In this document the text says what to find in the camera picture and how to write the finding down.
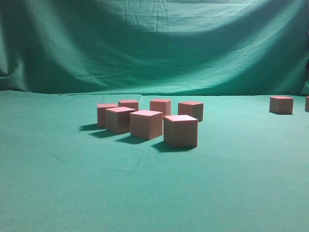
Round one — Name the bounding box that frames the pink cube row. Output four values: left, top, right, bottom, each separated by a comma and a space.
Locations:
150, 99, 171, 116

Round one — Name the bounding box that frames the pink cube with mark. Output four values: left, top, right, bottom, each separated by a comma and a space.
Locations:
105, 107, 136, 134

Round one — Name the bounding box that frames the pink wooden cube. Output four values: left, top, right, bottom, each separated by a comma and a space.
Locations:
178, 101, 204, 121

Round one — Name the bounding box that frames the green backdrop cloth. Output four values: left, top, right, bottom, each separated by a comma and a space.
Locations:
0, 0, 309, 95

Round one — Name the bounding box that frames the green table cloth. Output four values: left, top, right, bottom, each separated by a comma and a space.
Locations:
0, 91, 309, 232

